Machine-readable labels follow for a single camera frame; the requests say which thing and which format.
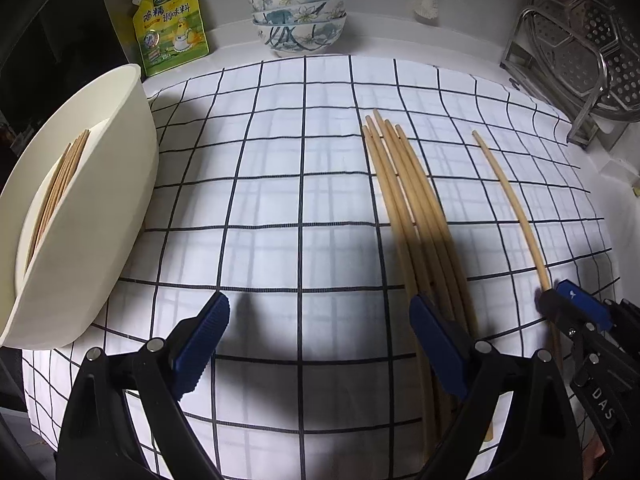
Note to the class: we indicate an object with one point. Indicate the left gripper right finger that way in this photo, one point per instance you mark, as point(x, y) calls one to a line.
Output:
point(466, 369)

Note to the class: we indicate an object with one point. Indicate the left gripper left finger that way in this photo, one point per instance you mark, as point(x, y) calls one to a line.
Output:
point(165, 369)

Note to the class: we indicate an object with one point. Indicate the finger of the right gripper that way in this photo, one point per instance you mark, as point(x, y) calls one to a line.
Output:
point(596, 312)
point(563, 315)

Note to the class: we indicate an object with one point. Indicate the wooden chopstick apart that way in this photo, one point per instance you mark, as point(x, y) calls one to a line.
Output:
point(515, 209)

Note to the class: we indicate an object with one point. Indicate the wooden chopstick on cloth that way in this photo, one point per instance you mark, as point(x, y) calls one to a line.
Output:
point(441, 266)
point(425, 219)
point(403, 233)
point(405, 219)

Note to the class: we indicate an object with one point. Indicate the white round plate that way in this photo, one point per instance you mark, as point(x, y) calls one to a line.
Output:
point(107, 191)

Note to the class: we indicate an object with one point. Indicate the checkered white cloth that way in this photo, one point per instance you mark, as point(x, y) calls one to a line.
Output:
point(266, 192)

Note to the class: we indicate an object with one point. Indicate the steel dish rack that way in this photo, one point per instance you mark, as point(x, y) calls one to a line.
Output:
point(520, 60)

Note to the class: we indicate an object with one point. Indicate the perforated steel steamer tray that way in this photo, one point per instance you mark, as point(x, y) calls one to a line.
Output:
point(566, 49)

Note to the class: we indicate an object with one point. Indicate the white hanging brush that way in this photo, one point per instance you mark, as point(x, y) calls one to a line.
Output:
point(426, 9)

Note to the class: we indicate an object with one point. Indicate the yellow seasoning pouch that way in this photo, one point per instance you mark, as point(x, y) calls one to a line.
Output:
point(169, 33)

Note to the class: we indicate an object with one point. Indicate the bottom floral bowl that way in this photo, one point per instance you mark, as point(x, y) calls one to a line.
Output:
point(301, 39)

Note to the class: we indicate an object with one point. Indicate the black range hood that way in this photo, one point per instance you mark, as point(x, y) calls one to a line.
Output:
point(52, 48)

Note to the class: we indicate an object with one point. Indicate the middle floral bowl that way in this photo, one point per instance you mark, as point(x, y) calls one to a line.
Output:
point(307, 13)

